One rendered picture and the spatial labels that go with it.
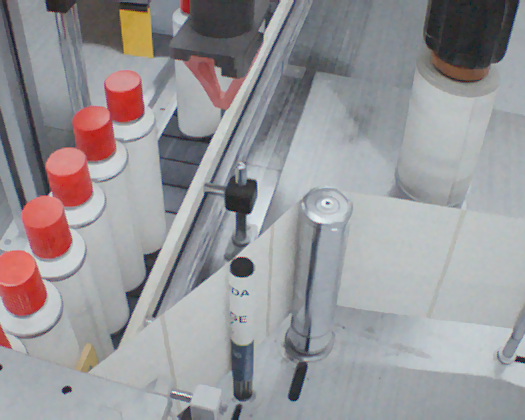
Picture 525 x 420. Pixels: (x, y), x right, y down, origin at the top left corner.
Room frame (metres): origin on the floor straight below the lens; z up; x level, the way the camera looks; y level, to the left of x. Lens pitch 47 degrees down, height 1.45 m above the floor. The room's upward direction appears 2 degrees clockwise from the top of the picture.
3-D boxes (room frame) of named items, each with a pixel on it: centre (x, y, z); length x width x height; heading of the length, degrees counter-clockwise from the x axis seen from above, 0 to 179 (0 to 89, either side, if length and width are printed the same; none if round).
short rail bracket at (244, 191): (0.52, 0.02, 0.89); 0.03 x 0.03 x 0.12; 77
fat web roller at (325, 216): (0.36, -0.05, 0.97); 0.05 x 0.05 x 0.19
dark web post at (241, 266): (0.30, 0.01, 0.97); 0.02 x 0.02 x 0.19
